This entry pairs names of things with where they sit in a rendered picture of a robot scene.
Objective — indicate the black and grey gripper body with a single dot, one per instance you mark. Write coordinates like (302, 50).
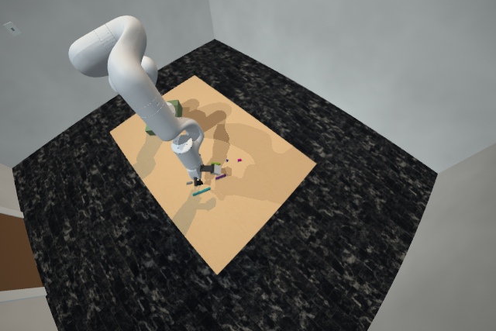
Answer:
(195, 173)

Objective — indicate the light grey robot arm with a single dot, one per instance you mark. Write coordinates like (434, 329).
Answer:
(134, 77)

